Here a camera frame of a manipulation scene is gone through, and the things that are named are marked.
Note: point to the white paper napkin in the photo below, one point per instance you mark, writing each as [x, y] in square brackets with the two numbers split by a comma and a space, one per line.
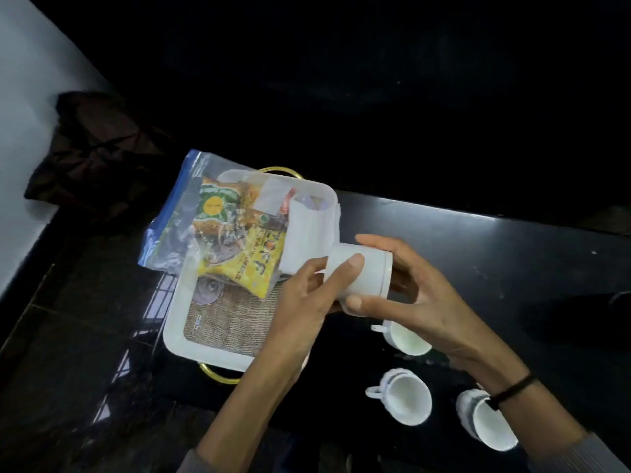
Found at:
[308, 236]

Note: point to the person's right hand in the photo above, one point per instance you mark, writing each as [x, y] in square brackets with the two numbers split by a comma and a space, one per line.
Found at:
[443, 320]

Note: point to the yellow snack packet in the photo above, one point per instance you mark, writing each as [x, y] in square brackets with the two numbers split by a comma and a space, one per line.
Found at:
[251, 270]

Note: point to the brown cloth bag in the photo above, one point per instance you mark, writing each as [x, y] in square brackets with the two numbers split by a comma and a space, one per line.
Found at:
[98, 152]

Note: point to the person's left hand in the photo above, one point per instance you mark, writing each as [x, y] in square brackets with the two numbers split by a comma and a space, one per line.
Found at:
[300, 315]

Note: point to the black round holder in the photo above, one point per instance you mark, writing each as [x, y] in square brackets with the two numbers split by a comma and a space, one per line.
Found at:
[567, 320]

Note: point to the white cup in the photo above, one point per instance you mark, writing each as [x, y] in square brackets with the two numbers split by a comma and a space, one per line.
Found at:
[406, 396]
[409, 342]
[488, 428]
[367, 275]

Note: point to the black table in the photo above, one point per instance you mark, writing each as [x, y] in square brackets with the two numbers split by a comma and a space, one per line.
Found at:
[493, 261]

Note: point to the clear zip bag blue strip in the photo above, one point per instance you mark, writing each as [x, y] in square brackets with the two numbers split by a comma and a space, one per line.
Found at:
[167, 231]

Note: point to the person's right forearm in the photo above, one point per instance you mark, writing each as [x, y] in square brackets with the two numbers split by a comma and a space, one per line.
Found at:
[552, 428]

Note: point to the person's left forearm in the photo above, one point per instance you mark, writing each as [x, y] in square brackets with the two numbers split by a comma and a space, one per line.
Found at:
[236, 423]

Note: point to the green snack packet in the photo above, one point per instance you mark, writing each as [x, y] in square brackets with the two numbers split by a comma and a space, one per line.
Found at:
[214, 204]

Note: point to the black wrist band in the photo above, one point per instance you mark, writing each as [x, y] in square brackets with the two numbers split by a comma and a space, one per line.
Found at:
[512, 391]

